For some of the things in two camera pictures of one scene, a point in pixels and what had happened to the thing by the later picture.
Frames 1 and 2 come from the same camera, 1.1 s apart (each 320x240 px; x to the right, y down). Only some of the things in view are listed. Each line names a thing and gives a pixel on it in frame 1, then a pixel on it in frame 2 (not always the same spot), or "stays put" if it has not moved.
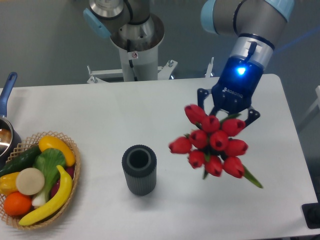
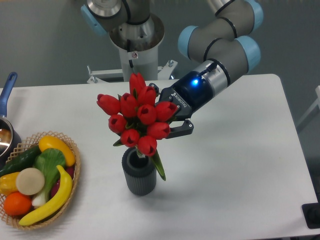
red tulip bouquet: (209, 144) to (138, 119)
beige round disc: (30, 181) stays put
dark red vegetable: (70, 171) stays put
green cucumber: (25, 159) stays put
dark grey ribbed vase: (139, 163) stays put
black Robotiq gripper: (240, 80) to (191, 94)
